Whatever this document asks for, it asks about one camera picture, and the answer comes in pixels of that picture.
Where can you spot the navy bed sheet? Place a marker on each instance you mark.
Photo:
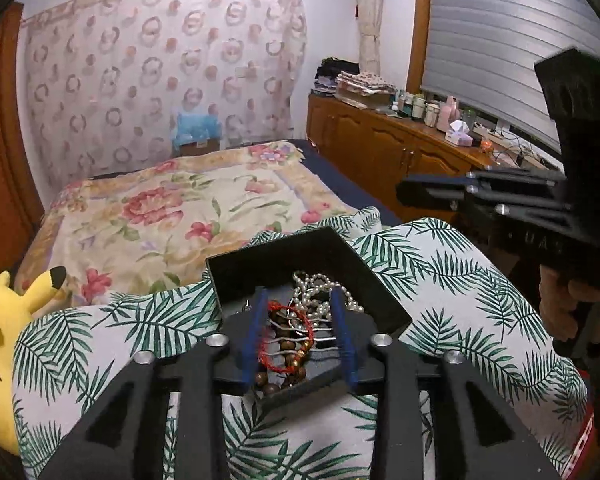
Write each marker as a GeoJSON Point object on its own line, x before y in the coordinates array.
{"type": "Point", "coordinates": [345, 180]}

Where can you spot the group of cosmetic bottles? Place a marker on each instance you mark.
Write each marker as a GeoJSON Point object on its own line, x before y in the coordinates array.
{"type": "Point", "coordinates": [425, 107]}

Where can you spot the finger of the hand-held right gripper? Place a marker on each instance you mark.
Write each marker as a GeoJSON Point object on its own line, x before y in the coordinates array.
{"type": "Point", "coordinates": [430, 190]}
{"type": "Point", "coordinates": [525, 212]}

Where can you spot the floral blanket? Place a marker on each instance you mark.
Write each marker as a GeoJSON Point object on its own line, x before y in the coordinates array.
{"type": "Point", "coordinates": [155, 220]}

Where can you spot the wooden window frame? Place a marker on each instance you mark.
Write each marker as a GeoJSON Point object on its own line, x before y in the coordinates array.
{"type": "Point", "coordinates": [417, 25]}

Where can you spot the stack of patterned folded cloths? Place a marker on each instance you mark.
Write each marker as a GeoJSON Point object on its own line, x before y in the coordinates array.
{"type": "Point", "coordinates": [365, 90]}

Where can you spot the brown cardboard box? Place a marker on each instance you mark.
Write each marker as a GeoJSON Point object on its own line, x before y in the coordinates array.
{"type": "Point", "coordinates": [200, 147]}

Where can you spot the yellow plush toy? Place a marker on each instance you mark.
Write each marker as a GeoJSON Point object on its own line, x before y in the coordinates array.
{"type": "Point", "coordinates": [0, 340]}

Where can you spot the person's right hand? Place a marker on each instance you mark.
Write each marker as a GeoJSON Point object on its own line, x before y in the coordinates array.
{"type": "Point", "coordinates": [555, 295]}

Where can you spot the small orange figurine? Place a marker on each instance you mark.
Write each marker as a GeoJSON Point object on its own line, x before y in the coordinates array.
{"type": "Point", "coordinates": [486, 147]}

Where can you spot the green leaf print cloth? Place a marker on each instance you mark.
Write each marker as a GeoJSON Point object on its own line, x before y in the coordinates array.
{"type": "Point", "coordinates": [455, 280]}

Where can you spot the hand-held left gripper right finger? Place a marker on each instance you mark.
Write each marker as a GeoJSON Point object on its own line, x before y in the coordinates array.
{"type": "Point", "coordinates": [342, 340]}

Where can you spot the blue plush toy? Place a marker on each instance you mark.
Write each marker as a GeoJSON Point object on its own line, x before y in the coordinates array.
{"type": "Point", "coordinates": [197, 127]}

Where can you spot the stack of dark clothes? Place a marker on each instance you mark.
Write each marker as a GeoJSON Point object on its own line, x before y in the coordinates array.
{"type": "Point", "coordinates": [330, 75]}

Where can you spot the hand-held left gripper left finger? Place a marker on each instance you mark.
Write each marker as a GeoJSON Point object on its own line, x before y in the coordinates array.
{"type": "Point", "coordinates": [250, 340]}

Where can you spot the black square box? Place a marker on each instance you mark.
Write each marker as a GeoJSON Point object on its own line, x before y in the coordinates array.
{"type": "Point", "coordinates": [280, 260]}

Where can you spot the brown louvered wardrobe door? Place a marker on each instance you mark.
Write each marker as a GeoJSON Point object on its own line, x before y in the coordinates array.
{"type": "Point", "coordinates": [5, 160]}

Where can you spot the white lace curtain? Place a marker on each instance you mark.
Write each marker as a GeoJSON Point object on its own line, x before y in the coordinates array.
{"type": "Point", "coordinates": [370, 10]}

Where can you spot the grey window blind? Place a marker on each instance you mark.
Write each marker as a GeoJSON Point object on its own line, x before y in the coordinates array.
{"type": "Point", "coordinates": [500, 35]}

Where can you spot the pink tissue box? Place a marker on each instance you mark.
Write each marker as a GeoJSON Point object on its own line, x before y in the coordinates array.
{"type": "Point", "coordinates": [459, 134]}

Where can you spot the wooden sideboard cabinet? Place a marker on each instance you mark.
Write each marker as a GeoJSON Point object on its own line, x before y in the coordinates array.
{"type": "Point", "coordinates": [370, 145]}

